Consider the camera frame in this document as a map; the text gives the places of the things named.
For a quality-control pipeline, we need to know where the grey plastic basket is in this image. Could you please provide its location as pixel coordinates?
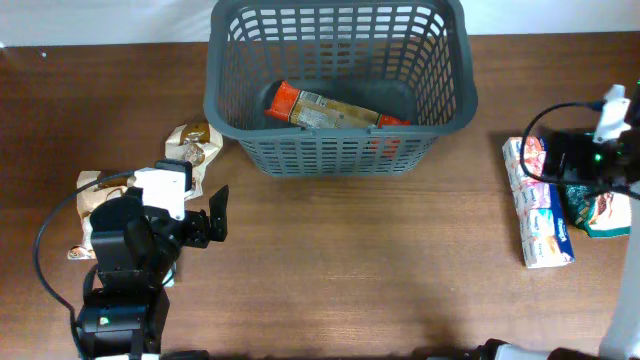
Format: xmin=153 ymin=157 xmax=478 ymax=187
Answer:
xmin=204 ymin=0 xmax=478 ymax=177

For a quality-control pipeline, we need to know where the green white snack bag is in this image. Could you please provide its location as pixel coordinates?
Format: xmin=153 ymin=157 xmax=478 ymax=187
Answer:
xmin=563 ymin=186 xmax=631 ymax=238

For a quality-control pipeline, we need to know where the crumpled brown wrapper right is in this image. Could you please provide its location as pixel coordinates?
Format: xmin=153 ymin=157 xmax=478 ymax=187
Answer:
xmin=165 ymin=122 xmax=223 ymax=200

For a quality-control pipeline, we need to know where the crumpled brown wrapper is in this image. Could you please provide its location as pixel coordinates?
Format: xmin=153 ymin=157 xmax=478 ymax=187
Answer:
xmin=165 ymin=122 xmax=223 ymax=200
xmin=67 ymin=177 xmax=131 ymax=260

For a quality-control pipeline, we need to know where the orange tan cracker package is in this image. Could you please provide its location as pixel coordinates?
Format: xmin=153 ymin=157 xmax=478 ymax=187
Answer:
xmin=263 ymin=80 xmax=411 ymax=129

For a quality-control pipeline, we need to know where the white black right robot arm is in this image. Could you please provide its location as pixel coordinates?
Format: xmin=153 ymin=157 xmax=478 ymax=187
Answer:
xmin=502 ymin=84 xmax=639 ymax=359

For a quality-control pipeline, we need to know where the light teal wrapped packet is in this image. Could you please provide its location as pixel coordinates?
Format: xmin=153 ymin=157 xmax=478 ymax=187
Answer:
xmin=162 ymin=264 xmax=177 ymax=287

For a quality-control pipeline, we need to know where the black left camera cable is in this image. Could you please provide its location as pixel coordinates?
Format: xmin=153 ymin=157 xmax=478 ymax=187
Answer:
xmin=32 ymin=171 xmax=139 ymax=360

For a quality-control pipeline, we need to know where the crumpled brown wrapper left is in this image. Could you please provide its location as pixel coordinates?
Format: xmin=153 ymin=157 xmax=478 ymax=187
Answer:
xmin=67 ymin=177 xmax=131 ymax=260

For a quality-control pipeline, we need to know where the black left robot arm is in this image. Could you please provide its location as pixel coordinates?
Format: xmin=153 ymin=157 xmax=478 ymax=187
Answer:
xmin=76 ymin=186 xmax=229 ymax=359

